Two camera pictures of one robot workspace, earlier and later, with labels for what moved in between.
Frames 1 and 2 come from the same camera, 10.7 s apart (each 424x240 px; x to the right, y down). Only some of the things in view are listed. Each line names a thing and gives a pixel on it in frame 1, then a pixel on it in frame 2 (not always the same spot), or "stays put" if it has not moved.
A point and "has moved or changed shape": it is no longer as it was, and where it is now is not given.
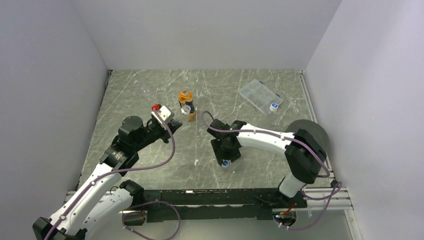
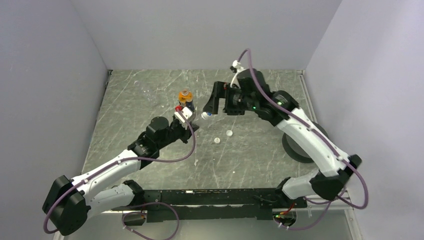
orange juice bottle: (185, 98) stays put
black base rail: (211, 204) stays put
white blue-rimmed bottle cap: (225, 163) has moved or changed shape
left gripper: (173, 125) -> (186, 133)
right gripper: (220, 155) -> (222, 90)
